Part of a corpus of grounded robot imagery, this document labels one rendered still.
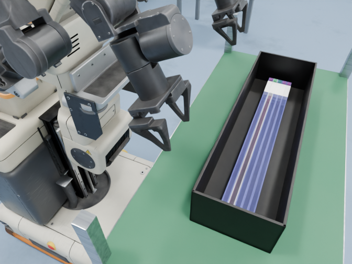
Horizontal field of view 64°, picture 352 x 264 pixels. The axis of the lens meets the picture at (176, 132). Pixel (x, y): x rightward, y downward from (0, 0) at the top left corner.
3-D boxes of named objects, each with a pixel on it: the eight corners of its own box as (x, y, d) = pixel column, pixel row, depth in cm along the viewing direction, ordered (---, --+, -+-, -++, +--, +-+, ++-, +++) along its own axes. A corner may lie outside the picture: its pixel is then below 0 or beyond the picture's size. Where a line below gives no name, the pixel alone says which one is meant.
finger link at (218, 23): (250, 34, 81) (240, 2, 76) (243, 46, 76) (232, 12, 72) (228, 40, 85) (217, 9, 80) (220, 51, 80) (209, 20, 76)
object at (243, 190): (266, 86, 93) (269, 77, 91) (288, 91, 91) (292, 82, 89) (217, 213, 60) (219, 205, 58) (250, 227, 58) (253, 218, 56)
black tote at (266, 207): (253, 79, 97) (260, 50, 90) (305, 92, 92) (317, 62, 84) (189, 220, 61) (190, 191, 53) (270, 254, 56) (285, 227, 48)
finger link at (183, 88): (205, 112, 57) (186, 72, 52) (191, 135, 52) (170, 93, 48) (177, 116, 61) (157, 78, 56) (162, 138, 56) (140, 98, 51)
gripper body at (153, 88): (185, 82, 52) (168, 45, 48) (161, 116, 45) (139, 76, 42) (157, 88, 56) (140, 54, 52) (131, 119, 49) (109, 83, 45)
